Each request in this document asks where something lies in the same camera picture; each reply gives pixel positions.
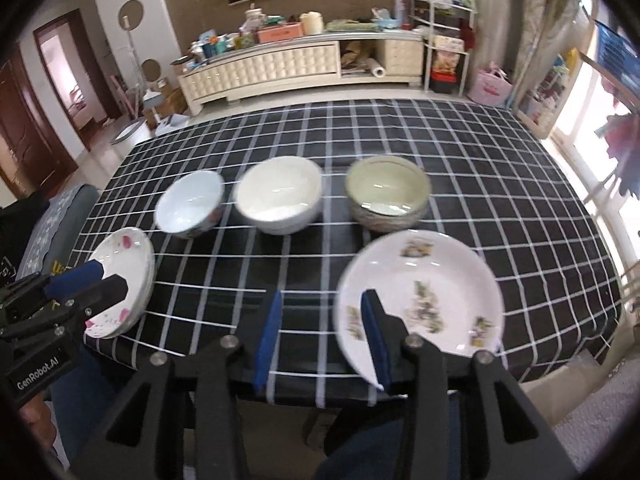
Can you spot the cream round jar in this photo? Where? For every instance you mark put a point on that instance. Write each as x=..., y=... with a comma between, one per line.
x=311, y=23

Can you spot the white plate with pink flowers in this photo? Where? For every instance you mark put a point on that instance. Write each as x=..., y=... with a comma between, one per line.
x=117, y=250
x=150, y=280

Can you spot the brown wooden door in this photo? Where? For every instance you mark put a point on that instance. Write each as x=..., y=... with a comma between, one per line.
x=25, y=135

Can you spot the cream tufted media cabinet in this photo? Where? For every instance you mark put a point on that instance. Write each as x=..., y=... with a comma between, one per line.
x=280, y=67

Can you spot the white plate with printed figures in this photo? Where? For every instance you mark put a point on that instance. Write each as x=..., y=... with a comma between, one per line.
x=430, y=290

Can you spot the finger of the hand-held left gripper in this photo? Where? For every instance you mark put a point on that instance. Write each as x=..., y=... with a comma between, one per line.
x=107, y=294
x=75, y=277

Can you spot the blue board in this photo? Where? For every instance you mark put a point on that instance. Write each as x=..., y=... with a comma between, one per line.
x=617, y=60

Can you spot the white paper roll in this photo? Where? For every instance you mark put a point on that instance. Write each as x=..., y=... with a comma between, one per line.
x=376, y=67

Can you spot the pale blue bowl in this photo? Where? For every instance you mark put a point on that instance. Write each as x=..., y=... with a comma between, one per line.
x=187, y=202

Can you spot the black white checkered tablecloth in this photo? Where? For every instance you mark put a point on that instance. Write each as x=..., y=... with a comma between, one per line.
x=450, y=170

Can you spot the white bowl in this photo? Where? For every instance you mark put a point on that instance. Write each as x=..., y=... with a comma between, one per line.
x=277, y=192

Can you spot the pink bag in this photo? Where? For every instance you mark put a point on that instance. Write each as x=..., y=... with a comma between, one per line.
x=491, y=87

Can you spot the cardboard boxes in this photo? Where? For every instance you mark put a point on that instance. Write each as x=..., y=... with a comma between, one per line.
x=165, y=100

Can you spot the grey patterned chair cushion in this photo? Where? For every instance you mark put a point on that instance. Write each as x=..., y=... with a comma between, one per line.
x=60, y=215

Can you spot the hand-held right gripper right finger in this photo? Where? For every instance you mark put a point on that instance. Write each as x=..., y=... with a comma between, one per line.
x=376, y=345

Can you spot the pink box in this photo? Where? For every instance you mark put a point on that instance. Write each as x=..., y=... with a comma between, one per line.
x=279, y=32

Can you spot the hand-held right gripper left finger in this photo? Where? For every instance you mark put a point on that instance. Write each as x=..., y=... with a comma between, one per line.
x=267, y=340

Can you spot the white floor lamp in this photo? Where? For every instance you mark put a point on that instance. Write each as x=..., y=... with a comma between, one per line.
x=134, y=60

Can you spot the teal tissue box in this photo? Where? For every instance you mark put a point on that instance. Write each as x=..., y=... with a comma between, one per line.
x=386, y=22

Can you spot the floral mattress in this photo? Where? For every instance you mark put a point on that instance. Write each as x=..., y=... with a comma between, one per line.
x=537, y=25

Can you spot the green bowl with flower pattern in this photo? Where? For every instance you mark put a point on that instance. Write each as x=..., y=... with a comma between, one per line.
x=385, y=185

